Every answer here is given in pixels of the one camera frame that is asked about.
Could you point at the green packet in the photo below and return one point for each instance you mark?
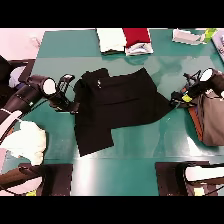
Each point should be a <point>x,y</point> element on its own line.
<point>210,34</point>

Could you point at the white bunched garment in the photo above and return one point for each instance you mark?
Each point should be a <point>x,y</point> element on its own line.
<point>28,141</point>

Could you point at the red folded garment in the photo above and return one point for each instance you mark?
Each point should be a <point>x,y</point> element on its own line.
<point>136,35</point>

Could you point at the orange garment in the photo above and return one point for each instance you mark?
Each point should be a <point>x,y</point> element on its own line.
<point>196,120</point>

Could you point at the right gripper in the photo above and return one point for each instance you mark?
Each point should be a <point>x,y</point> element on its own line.
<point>179,99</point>

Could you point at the black shirt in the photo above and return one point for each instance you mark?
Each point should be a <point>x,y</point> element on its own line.
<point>120,100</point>

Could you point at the black garment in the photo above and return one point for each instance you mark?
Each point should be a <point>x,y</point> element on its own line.
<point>5,68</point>

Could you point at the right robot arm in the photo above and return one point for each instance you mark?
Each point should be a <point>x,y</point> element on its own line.
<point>213,80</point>

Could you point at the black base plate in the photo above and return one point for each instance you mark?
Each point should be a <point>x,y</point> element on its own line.
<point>60,180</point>
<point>166,178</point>

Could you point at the white folded garment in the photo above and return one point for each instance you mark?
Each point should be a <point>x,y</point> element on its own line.
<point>110,39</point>

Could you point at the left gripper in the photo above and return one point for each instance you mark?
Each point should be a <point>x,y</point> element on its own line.
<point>62,101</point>

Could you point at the lavender garment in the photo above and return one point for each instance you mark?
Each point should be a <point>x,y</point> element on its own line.
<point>16,76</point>

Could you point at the pale grey folded garment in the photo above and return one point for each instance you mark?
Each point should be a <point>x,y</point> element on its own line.
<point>139,49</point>

